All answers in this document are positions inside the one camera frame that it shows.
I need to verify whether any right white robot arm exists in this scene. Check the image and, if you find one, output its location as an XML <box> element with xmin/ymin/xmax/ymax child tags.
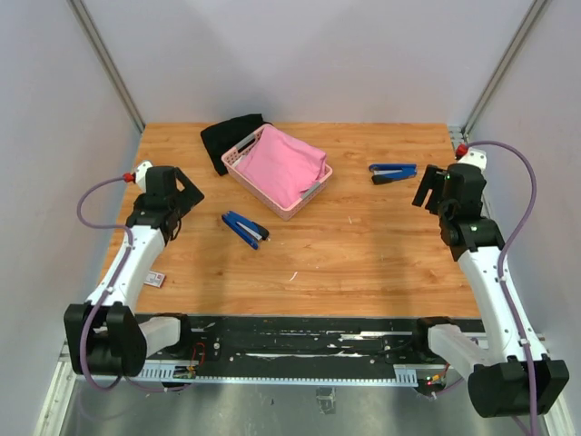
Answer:
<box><xmin>411</xmin><ymin>163</ymin><xmax>569</xmax><ymax>418</ymax></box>

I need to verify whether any black folded cloth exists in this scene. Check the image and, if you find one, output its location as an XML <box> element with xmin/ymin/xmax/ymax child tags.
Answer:
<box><xmin>200</xmin><ymin>114</ymin><xmax>266</xmax><ymax>176</ymax></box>

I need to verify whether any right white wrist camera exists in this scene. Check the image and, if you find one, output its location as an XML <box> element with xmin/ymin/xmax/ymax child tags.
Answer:
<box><xmin>455</xmin><ymin>144</ymin><xmax>487</xmax><ymax>171</ymax></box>

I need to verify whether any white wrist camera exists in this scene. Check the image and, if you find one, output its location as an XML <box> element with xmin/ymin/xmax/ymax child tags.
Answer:
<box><xmin>455</xmin><ymin>144</ymin><xmax>487</xmax><ymax>171</ymax></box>
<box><xmin>123</xmin><ymin>160</ymin><xmax>153</xmax><ymax>192</ymax></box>

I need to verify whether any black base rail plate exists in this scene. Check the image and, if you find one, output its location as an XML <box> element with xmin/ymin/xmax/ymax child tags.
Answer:
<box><xmin>135</xmin><ymin>312</ymin><xmax>487</xmax><ymax>382</ymax></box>

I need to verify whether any pink folded cloth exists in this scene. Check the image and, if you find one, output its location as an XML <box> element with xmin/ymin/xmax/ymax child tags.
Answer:
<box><xmin>236</xmin><ymin>124</ymin><xmax>327</xmax><ymax>208</ymax></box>

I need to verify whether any pink plastic basket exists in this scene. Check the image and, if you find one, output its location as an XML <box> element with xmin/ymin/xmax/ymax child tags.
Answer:
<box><xmin>222</xmin><ymin>124</ymin><xmax>333</xmax><ymax>221</ymax></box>

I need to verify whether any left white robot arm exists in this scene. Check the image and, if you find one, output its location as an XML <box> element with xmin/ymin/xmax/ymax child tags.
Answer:
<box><xmin>64</xmin><ymin>161</ymin><xmax>204</xmax><ymax>382</ymax></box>

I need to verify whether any red staple box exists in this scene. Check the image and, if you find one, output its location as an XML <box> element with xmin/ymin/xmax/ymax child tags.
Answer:
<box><xmin>143</xmin><ymin>271</ymin><xmax>165</xmax><ymax>288</ymax></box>

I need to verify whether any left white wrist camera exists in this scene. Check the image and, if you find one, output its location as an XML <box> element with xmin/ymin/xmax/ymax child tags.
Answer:
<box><xmin>123</xmin><ymin>160</ymin><xmax>153</xmax><ymax>192</ymax></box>

